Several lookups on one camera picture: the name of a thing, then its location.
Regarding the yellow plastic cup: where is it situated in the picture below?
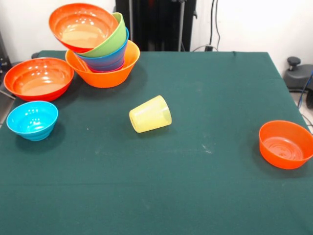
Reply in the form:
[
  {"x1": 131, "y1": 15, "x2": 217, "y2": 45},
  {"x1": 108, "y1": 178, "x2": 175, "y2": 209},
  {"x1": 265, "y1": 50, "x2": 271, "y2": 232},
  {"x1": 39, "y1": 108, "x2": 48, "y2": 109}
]
[{"x1": 129, "y1": 95, "x2": 173, "y2": 134}]

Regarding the large orange plastic bowl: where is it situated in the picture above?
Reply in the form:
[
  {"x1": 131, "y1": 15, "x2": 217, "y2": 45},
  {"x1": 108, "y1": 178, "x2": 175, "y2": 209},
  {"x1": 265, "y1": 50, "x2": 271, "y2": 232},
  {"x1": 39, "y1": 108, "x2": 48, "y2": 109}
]
[{"x1": 65, "y1": 40, "x2": 141, "y2": 89}]

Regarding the small magenta plastic bowl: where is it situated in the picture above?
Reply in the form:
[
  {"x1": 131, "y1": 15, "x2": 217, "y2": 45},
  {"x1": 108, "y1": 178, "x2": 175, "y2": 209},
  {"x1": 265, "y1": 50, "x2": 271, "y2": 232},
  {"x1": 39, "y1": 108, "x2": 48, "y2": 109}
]
[{"x1": 89, "y1": 65, "x2": 125, "y2": 74}]

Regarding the small blue plastic bowl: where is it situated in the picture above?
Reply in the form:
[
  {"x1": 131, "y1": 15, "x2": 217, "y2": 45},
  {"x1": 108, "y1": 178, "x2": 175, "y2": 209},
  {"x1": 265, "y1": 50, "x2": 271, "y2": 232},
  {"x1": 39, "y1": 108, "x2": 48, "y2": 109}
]
[{"x1": 84, "y1": 57, "x2": 126, "y2": 72}]

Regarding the large blue plastic bowl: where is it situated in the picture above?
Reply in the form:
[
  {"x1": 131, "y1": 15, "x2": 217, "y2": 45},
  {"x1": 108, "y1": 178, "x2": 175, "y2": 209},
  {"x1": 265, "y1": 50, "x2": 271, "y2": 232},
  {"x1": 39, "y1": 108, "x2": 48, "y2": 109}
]
[{"x1": 74, "y1": 26, "x2": 130, "y2": 66}]

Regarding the green plastic bowl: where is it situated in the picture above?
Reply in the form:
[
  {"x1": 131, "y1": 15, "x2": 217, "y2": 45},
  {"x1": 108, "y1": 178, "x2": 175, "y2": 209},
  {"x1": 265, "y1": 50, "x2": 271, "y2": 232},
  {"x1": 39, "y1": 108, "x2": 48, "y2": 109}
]
[{"x1": 77, "y1": 12, "x2": 127, "y2": 58}]

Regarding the large red plastic bowl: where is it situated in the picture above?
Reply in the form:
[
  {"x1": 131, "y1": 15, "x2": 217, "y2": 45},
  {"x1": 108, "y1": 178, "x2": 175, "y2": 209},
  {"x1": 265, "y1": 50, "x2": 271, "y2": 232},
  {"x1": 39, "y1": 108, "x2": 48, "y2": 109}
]
[
  {"x1": 48, "y1": 2, "x2": 120, "y2": 54},
  {"x1": 3, "y1": 57, "x2": 75, "y2": 102}
]

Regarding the small orange-red plastic bowl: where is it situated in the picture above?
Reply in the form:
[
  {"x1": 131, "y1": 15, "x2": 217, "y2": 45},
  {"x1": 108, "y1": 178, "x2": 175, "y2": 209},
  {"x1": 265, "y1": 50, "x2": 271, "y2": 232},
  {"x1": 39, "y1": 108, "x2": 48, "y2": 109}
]
[{"x1": 258, "y1": 119, "x2": 313, "y2": 170}]

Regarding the dark green tablecloth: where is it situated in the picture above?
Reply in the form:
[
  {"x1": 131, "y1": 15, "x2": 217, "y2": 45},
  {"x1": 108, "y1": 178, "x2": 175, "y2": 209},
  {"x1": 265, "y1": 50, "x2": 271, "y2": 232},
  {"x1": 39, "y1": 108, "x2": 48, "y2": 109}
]
[{"x1": 0, "y1": 50, "x2": 313, "y2": 235}]

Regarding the small cyan plastic bowl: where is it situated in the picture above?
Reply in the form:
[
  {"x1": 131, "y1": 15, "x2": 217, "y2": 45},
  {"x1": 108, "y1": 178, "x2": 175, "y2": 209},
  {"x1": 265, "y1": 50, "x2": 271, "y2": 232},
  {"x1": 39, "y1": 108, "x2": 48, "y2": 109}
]
[{"x1": 6, "y1": 100, "x2": 59, "y2": 142}]

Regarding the black wall cable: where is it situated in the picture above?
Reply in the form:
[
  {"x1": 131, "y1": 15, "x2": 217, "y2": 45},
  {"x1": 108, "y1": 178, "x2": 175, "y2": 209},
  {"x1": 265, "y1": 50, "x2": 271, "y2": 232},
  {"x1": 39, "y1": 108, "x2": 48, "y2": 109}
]
[{"x1": 209, "y1": 0, "x2": 222, "y2": 49}]

